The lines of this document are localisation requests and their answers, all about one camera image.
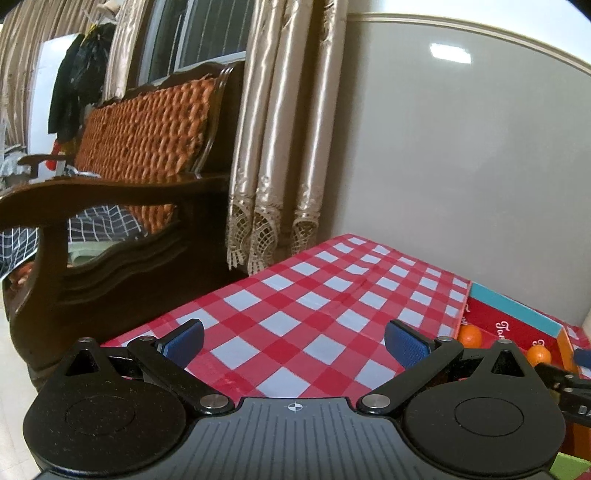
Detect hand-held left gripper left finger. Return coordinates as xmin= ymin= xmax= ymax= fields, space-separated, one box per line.
xmin=60 ymin=318 xmax=235 ymax=414

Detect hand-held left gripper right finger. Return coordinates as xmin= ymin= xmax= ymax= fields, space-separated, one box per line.
xmin=355 ymin=320 xmax=539 ymax=416

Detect small orange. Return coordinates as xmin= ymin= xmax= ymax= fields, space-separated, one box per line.
xmin=458 ymin=324 xmax=484 ymax=350
xmin=526 ymin=345 xmax=553 ymax=368

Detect colourful cardboard box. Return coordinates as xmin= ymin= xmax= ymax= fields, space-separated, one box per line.
xmin=455 ymin=281 xmax=591 ymax=480

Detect dark wooden sofa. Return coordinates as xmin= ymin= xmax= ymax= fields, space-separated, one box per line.
xmin=0 ymin=60 xmax=246 ymax=394

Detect red checked tablecloth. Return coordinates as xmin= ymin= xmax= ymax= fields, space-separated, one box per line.
xmin=99 ymin=234 xmax=591 ymax=398

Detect light green cushion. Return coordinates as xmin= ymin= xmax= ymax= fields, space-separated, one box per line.
xmin=68 ymin=241 xmax=122 ymax=267

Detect dark grid-patterned blanket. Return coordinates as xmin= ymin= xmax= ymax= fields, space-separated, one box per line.
xmin=0 ymin=205 xmax=149 ymax=280

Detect orange woven sofa cushion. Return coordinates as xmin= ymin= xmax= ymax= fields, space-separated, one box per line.
xmin=73 ymin=76 xmax=223 ymax=236

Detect beige satin curtain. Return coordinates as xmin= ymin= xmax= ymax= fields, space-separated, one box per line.
xmin=0 ymin=0 xmax=155 ymax=148
xmin=225 ymin=0 xmax=349 ymax=274

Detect black hanging clothes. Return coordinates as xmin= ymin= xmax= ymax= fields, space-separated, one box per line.
xmin=48 ymin=22 xmax=117 ymax=141

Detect white cabinet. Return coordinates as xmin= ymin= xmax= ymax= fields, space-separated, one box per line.
xmin=27 ymin=33 xmax=81 ymax=155

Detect window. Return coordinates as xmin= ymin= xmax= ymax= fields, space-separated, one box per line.
xmin=139 ymin=0 xmax=256 ymax=89

